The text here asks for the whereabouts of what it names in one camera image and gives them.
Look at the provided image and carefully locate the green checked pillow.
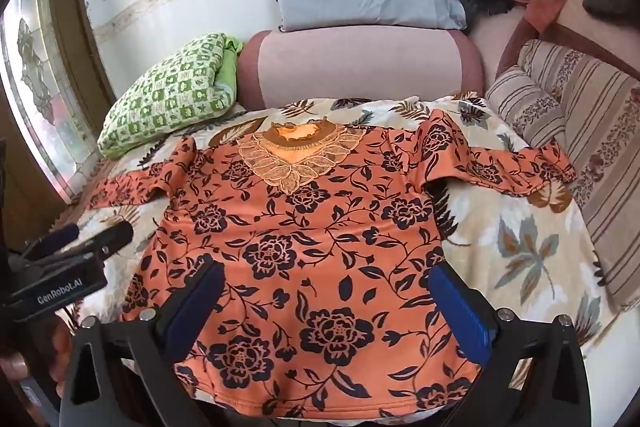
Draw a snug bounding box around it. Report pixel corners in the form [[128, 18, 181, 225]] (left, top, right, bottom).
[[96, 33, 244, 159]]

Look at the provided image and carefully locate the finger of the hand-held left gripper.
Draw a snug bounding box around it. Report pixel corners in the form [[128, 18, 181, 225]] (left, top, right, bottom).
[[30, 221, 135, 270], [22, 223, 81, 259]]

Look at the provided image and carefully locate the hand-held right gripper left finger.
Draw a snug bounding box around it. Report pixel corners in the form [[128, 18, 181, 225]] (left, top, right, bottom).
[[60, 261, 226, 427]]

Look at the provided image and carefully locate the etched glass door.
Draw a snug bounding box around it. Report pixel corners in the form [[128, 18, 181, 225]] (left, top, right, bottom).
[[0, 0, 101, 202]]

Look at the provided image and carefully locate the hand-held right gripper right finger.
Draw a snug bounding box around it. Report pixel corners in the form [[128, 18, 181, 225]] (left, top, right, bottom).
[[429, 263, 593, 427]]

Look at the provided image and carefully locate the small striped cushion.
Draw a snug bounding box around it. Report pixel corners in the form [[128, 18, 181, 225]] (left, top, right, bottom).
[[484, 66, 568, 150]]

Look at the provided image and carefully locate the leaf print blanket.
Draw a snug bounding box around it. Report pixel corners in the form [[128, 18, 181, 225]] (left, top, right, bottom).
[[50, 92, 621, 427]]

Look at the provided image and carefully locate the wooden door frame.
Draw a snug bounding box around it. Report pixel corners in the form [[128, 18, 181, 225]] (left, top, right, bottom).
[[47, 0, 119, 108]]

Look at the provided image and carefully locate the orange floral shirt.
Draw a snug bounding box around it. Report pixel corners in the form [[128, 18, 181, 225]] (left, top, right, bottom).
[[82, 119, 576, 420]]

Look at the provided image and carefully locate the pink sofa cushion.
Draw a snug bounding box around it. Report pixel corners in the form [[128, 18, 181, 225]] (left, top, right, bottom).
[[236, 27, 486, 110]]

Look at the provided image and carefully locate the striped beige cushion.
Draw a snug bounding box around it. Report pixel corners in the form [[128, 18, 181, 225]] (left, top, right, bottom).
[[517, 38, 640, 313]]

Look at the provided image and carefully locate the person's left hand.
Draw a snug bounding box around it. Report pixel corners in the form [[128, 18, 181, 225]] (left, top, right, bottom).
[[0, 349, 32, 380]]

